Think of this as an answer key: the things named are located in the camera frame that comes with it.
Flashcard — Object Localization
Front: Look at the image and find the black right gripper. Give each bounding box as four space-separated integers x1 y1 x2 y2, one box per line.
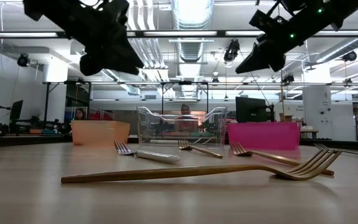
235 9 304 75

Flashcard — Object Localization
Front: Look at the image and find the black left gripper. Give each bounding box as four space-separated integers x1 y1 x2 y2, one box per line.
70 0 145 77

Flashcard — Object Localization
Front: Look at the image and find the red plastic bin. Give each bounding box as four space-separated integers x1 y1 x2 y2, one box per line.
227 121 301 151

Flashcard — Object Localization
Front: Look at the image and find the black overhead rig beam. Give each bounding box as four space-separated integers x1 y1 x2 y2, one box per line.
0 29 358 40

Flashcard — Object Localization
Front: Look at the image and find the black computer monitor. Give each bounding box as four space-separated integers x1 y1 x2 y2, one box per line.
9 99 24 125
235 96 275 124

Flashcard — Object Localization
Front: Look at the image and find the clear plastic bin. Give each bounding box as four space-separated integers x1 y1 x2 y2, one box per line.
136 106 229 148

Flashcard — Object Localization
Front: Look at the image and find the cardboard box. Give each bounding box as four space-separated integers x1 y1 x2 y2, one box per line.
278 112 295 123

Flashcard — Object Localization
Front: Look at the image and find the person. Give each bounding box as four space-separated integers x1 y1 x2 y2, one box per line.
174 104 200 133
74 107 87 121

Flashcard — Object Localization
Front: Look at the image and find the orange plastic bin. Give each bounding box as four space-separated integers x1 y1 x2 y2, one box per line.
70 120 131 147

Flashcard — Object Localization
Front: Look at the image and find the gold fork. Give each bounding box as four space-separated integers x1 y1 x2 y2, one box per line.
229 141 335 177
60 148 344 184
177 139 224 159

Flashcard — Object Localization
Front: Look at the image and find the black fork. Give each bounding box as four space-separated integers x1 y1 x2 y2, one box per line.
314 142 358 160

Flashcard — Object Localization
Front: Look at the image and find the black ceiling camera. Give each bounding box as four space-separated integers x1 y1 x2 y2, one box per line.
282 73 295 86
223 39 241 63
16 53 31 68
341 50 358 63

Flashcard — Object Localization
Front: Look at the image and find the black rig frame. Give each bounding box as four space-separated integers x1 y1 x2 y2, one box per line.
160 80 210 114
42 80 93 125

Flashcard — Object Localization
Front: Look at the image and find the silver ventilation duct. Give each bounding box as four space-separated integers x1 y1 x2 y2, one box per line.
170 0 214 99

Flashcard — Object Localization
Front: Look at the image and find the white handled silver fork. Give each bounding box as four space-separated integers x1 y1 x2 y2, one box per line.
114 140 182 164

